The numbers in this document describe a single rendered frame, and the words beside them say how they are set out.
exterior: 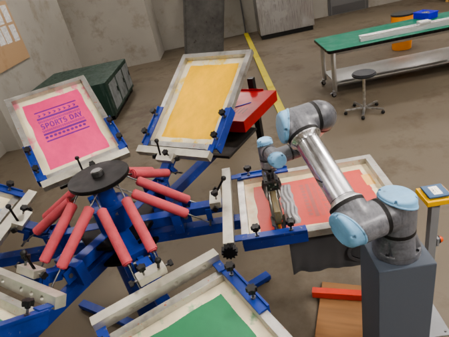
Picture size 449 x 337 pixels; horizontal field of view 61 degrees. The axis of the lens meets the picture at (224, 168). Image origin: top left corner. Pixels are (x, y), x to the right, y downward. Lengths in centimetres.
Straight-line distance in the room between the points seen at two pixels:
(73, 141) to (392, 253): 218
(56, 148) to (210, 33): 315
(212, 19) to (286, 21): 536
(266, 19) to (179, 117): 800
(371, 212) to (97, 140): 205
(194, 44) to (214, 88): 276
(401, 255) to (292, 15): 953
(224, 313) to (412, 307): 67
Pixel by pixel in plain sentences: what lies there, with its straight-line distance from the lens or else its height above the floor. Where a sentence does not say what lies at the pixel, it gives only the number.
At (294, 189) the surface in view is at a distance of 215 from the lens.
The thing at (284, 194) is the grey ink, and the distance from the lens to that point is 211.
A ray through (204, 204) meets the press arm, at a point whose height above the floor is 104.
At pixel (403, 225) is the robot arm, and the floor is 135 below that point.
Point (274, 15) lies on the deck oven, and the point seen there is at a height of 55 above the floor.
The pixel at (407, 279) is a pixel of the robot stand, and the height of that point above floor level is 115.
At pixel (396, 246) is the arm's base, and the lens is 133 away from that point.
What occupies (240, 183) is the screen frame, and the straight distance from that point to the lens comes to 221.
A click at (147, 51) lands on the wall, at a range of 1087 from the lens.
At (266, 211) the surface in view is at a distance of 201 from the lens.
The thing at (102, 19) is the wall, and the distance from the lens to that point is 1096.
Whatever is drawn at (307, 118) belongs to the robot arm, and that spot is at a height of 161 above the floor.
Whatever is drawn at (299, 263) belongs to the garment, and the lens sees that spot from 205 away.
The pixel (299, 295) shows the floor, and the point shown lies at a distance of 286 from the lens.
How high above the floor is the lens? 215
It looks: 29 degrees down
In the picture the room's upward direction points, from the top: 13 degrees counter-clockwise
